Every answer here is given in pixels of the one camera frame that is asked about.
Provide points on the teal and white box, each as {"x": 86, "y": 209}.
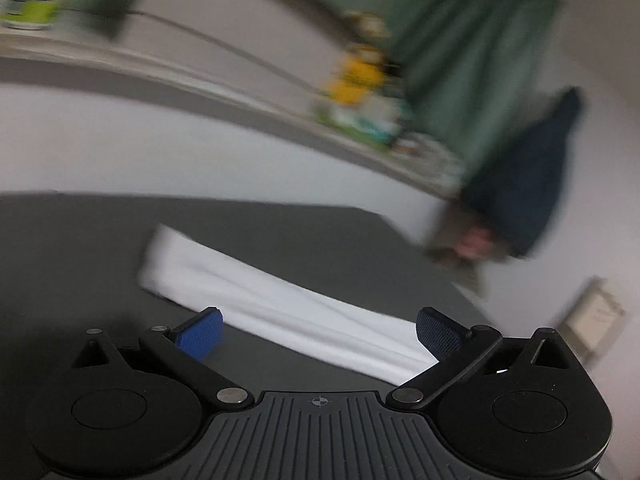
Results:
{"x": 370, "y": 120}

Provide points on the yellow plush toy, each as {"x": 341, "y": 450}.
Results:
{"x": 357, "y": 77}

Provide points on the white and black chair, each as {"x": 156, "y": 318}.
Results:
{"x": 592, "y": 317}

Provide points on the lime green cup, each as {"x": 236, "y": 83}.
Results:
{"x": 30, "y": 15}

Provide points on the dark blue hanging garment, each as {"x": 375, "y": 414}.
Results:
{"x": 525, "y": 175}

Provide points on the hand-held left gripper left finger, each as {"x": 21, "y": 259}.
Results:
{"x": 200, "y": 335}

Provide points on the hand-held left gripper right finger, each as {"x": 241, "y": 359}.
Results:
{"x": 440, "y": 332}

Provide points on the white towel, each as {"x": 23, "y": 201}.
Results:
{"x": 280, "y": 305}

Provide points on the pink hanging item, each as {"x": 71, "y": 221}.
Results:
{"x": 475, "y": 242}

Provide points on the green curtain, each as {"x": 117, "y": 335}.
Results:
{"x": 450, "y": 50}

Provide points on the white wall ledge shelf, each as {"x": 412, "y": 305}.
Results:
{"x": 175, "y": 67}

